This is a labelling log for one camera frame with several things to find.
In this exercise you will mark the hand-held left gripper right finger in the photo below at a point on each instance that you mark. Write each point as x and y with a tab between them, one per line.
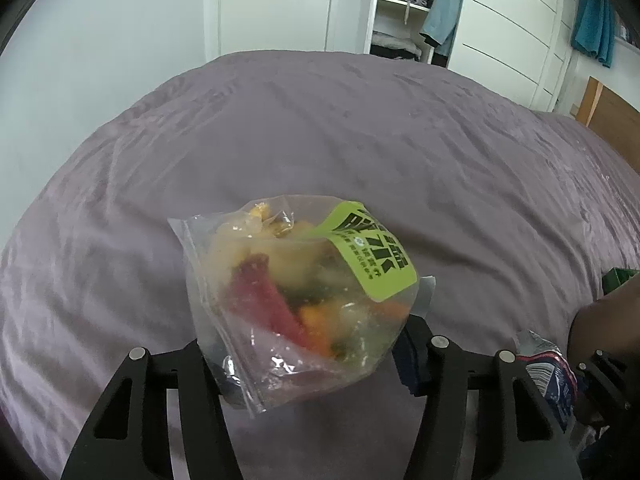
407	360

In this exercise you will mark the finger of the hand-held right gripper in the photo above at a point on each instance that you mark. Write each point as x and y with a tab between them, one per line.
605	382

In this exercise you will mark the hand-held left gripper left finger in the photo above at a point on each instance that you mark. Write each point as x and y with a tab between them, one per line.
195	377

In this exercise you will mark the blue white snack packet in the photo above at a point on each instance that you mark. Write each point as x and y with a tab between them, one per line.
547	380

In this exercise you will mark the clear bag of colourful snacks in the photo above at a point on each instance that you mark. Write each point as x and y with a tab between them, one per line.
300	285

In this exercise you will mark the green tray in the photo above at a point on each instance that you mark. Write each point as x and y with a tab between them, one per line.
622	280

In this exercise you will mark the bed with purple sheet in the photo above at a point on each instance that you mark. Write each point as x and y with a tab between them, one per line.
350	135

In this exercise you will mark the wooden headboard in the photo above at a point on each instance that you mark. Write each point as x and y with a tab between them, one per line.
612	115

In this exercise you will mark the folded grey clothes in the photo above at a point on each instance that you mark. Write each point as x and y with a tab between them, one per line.
397	44

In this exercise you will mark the open white wardrobe shelves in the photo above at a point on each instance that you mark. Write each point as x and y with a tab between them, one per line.
405	20

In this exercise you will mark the hanging light blue garment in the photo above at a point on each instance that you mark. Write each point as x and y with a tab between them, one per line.
442	10

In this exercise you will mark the white wardrobe door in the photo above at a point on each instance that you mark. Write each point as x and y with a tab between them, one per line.
515	25

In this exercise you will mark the teal curtain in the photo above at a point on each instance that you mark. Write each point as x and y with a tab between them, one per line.
594	25

